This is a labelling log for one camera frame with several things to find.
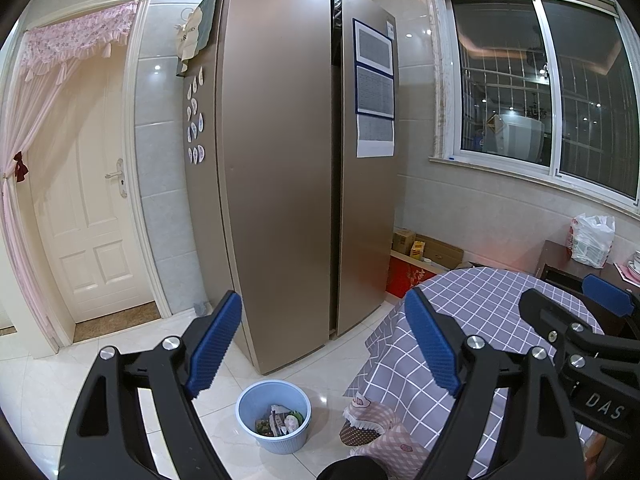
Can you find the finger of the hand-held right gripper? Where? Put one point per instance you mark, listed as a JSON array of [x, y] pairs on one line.
[[560, 320], [605, 295]]

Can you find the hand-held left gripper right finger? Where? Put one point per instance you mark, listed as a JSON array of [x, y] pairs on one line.
[[432, 345]]

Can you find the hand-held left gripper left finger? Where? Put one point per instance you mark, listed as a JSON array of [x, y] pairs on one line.
[[215, 345]]

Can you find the light blue plastic bucket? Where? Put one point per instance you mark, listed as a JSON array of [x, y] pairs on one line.
[[280, 442]]

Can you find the small grey stopper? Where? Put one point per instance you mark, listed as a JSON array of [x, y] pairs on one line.
[[201, 308]]

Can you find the white plastic bag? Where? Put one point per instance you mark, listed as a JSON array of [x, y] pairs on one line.
[[592, 242]]

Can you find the dark wooden side table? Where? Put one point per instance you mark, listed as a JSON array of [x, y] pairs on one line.
[[557, 260]]

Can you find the purple checked tablecloth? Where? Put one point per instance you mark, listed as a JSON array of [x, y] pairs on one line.
[[480, 300]]

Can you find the red gift box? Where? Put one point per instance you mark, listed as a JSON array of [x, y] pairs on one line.
[[405, 277]]

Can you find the large cardboard box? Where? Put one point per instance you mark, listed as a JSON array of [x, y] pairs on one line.
[[442, 252]]

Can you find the yellow packet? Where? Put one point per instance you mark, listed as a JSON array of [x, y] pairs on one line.
[[418, 250]]

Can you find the brown door mat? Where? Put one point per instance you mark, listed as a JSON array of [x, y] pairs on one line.
[[117, 322]]

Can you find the heap of crumpled wrappers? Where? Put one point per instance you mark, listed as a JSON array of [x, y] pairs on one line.
[[280, 422]]

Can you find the small cardboard box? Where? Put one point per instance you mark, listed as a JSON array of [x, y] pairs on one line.
[[402, 240]]

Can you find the brown stool with frilled cover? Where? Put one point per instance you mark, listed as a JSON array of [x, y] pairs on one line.
[[360, 432]]

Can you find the white panelled door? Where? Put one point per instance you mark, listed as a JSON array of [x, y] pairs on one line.
[[100, 240]]

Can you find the gold double-door refrigerator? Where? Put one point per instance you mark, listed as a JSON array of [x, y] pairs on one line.
[[280, 185]]

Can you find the white outdoor unit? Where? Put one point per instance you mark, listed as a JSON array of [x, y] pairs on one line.
[[510, 132]]

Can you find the group of drop-shaped magnets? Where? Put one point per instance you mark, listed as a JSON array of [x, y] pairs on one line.
[[196, 154]]

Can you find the white paper sheet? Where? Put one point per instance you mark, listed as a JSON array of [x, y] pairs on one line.
[[375, 137]]

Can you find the white framed window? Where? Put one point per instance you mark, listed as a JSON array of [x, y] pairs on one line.
[[547, 85]]

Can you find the blue-framed printed sheet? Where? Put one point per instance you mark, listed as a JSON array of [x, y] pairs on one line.
[[375, 92], [372, 45]]

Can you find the dark red bow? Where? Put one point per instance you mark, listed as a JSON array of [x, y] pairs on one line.
[[21, 167]]

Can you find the pink sheer curtain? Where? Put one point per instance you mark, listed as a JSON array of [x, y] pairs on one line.
[[75, 35]]

